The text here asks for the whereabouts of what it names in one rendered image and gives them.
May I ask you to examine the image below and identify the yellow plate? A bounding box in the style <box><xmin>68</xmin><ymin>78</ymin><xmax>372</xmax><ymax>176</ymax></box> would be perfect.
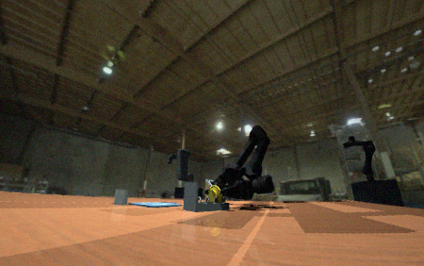
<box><xmin>208</xmin><ymin>185</ymin><xmax>222</xmax><ymax>203</ymax></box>

